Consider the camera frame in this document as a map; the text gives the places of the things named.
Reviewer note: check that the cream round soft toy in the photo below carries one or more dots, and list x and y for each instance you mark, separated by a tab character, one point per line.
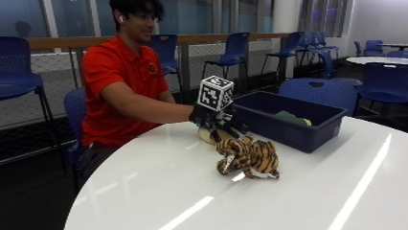
205	135

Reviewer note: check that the wooden railing with mesh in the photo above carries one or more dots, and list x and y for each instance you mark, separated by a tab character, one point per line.
55	42

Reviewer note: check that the white round table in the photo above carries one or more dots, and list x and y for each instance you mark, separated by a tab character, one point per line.
376	60

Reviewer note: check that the striped tiger soft toy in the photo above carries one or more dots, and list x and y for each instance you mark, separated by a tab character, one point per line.
250	156

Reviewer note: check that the blue chair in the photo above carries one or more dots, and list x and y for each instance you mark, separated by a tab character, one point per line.
372	47
316	43
399	53
19	73
287	48
76	108
234	51
384	84
165	51
323	92

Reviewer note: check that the green soft toy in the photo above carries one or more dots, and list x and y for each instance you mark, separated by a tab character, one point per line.
291	117

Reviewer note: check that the dark blue plastic bin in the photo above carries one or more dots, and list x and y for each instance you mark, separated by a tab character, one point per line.
292	126

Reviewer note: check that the white marker cube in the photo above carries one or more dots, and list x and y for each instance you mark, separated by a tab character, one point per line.
215	93

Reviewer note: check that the white earbud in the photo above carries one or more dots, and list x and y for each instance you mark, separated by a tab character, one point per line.
120	19

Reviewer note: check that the the person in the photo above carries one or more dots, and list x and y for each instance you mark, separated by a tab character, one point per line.
118	80

